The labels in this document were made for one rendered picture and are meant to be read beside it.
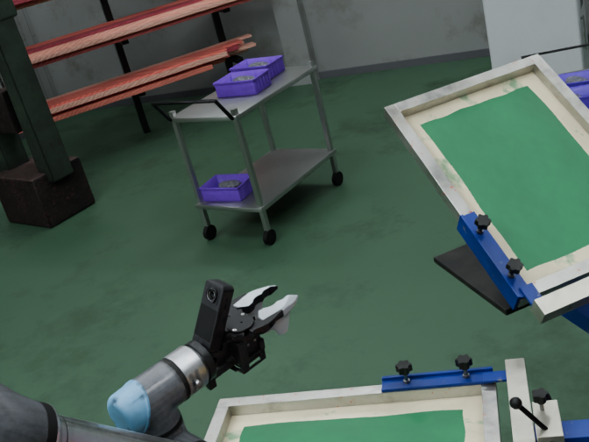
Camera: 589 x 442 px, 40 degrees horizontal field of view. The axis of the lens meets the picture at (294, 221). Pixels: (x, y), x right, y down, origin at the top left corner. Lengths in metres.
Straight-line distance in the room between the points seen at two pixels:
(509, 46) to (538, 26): 0.28
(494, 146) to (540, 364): 1.57
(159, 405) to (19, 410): 0.31
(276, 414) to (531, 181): 1.03
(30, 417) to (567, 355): 3.22
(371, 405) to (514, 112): 1.07
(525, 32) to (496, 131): 4.45
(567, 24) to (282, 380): 4.07
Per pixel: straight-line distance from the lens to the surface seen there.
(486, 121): 2.67
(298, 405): 2.32
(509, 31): 7.08
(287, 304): 1.36
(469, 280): 2.75
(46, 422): 1.01
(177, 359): 1.28
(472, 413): 2.19
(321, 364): 4.19
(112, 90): 8.46
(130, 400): 1.24
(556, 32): 7.04
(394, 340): 4.23
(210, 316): 1.29
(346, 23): 9.11
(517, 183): 2.53
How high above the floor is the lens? 2.34
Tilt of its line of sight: 24 degrees down
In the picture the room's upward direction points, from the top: 15 degrees counter-clockwise
